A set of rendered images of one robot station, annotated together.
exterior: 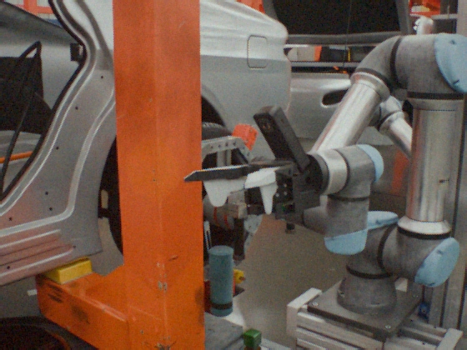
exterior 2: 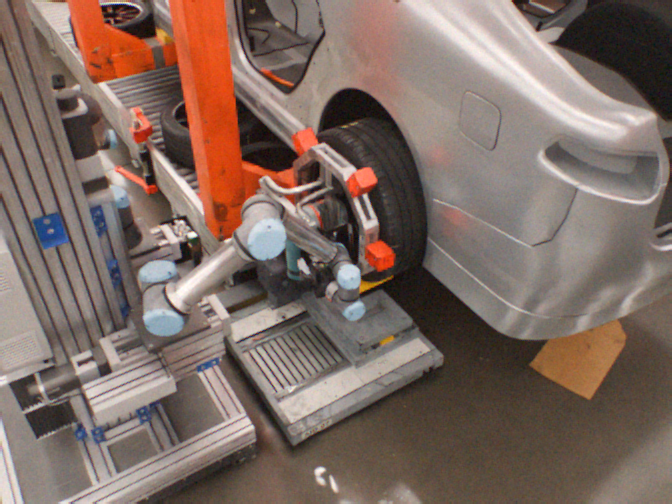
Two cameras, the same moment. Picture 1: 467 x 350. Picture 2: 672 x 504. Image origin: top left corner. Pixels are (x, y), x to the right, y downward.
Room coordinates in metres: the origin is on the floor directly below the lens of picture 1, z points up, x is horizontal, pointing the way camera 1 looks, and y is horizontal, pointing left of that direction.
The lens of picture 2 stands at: (2.53, -1.91, 2.43)
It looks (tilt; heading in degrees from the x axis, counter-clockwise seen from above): 40 degrees down; 110
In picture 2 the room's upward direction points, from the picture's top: straight up
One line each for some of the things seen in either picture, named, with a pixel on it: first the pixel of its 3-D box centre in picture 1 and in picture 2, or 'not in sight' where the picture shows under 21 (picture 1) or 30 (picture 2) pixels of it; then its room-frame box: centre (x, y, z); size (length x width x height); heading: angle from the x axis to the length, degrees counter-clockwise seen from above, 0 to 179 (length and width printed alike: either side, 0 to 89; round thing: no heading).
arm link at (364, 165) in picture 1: (350, 168); not in sight; (0.83, -0.21, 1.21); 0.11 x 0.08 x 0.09; 127
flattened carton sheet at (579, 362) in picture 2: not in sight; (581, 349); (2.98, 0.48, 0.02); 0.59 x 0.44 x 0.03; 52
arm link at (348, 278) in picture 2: not in sight; (347, 279); (2.05, -0.39, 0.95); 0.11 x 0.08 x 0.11; 125
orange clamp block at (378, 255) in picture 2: not in sight; (379, 256); (2.08, -0.12, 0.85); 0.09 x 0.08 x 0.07; 142
